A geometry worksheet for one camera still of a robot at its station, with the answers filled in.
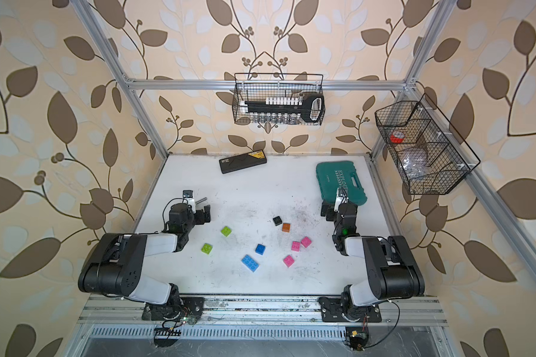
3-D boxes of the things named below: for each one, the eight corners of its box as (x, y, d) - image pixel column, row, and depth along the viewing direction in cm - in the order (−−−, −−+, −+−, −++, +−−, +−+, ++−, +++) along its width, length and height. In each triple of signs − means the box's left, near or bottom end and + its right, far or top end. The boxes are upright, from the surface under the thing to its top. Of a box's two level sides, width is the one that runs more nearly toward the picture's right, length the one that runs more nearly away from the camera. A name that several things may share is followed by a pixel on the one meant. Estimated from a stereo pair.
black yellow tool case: (222, 174, 115) (221, 170, 113) (219, 163, 120) (218, 159, 118) (267, 162, 121) (266, 159, 118) (262, 152, 126) (262, 148, 123)
